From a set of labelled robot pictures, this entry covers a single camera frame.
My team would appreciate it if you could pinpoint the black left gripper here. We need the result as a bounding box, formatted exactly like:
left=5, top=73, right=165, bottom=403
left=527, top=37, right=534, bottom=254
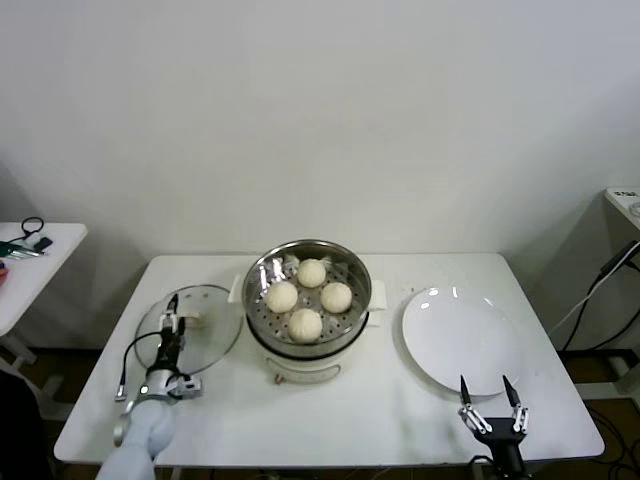
left=154, top=293, right=187, bottom=371

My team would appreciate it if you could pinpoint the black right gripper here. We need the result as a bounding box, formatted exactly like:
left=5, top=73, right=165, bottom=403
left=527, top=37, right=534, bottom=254
left=458, top=374, right=530, bottom=480

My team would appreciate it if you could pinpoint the round glass lid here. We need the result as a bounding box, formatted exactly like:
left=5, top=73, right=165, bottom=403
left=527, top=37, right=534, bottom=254
left=133, top=283, right=244, bottom=377

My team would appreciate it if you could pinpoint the white steamed baozi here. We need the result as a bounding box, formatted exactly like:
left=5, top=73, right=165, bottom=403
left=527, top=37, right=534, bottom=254
left=265, top=280, right=300, bottom=314
left=288, top=308, right=324, bottom=344
left=319, top=282, right=353, bottom=314
left=297, top=258, right=327, bottom=289

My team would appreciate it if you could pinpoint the perforated steel steamer basket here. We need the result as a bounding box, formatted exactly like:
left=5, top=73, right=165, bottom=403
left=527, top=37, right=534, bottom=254
left=241, top=239, right=374, bottom=354

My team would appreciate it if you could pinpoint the white round plate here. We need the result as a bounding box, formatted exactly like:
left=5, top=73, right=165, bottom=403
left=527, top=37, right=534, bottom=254
left=401, top=287, right=526, bottom=401

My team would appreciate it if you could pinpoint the black metal floor bar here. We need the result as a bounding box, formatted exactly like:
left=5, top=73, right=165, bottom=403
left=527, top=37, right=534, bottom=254
left=558, top=349, right=640, bottom=362

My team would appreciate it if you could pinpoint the white folding side table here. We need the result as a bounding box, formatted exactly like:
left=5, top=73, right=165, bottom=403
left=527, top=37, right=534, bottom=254
left=0, top=222, right=89, bottom=371

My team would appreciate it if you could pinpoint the black bulky object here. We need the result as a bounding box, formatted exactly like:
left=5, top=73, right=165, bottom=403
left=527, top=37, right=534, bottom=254
left=0, top=369, right=54, bottom=480

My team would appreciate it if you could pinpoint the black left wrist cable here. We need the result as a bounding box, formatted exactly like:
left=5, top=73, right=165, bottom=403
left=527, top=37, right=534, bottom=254
left=114, top=332, right=169, bottom=402

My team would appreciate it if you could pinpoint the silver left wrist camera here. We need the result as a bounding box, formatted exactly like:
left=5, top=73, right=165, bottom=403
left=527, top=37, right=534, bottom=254
left=169, top=377, right=204, bottom=399

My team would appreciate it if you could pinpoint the black power cable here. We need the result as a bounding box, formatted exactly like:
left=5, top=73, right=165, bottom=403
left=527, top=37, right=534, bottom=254
left=564, top=259, right=640, bottom=351

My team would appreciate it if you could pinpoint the white power cable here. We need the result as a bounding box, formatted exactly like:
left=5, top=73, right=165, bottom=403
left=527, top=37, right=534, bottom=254
left=549, top=244, right=640, bottom=334

